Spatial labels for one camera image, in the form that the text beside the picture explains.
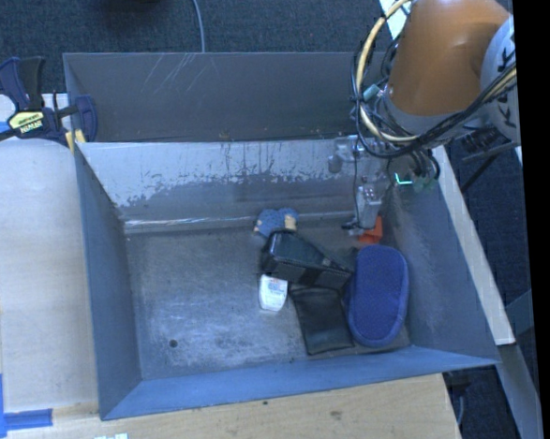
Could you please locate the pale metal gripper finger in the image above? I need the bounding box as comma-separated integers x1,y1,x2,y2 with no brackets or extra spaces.
338,185,374,233
368,186,384,230

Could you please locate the small orange block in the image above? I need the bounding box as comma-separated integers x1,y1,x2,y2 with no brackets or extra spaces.
356,215,386,247

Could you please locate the black rectangular box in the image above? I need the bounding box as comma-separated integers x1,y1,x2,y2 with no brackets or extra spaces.
257,226,355,298

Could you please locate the blue oval sponge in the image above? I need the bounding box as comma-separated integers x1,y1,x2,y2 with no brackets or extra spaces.
341,242,414,350

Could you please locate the blue and yellow toy animal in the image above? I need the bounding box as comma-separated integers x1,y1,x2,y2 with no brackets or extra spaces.
250,206,302,241

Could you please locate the black flat pouch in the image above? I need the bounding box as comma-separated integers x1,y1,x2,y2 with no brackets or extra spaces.
289,281,357,358

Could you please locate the white printed packet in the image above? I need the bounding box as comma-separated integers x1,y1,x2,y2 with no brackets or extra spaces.
257,272,290,315

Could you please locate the grey metal bin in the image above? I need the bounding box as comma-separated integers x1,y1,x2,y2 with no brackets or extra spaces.
61,23,505,423

